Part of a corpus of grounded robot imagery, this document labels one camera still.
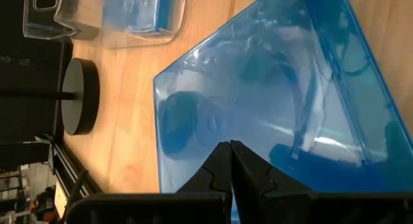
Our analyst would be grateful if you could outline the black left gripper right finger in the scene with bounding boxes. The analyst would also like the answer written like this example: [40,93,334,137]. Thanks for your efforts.
[229,139,413,224]

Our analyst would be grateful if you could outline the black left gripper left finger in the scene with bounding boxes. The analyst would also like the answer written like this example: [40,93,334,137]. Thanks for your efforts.
[66,140,234,224]

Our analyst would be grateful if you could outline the blue jewel case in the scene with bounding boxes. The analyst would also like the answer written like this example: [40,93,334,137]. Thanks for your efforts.
[103,0,175,36]
[153,0,413,224]

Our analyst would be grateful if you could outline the clear plastic bin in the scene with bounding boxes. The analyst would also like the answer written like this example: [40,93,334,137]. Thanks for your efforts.
[22,0,80,41]
[53,0,188,50]

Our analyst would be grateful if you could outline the white globe table lamp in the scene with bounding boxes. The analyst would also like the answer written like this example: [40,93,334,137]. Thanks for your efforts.
[0,57,100,136]

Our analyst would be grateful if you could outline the black partition panel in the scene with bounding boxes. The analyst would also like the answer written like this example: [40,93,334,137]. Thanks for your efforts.
[0,0,74,144]

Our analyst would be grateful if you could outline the black aluminium table frame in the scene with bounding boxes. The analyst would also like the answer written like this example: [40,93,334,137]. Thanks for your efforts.
[48,133,104,199]

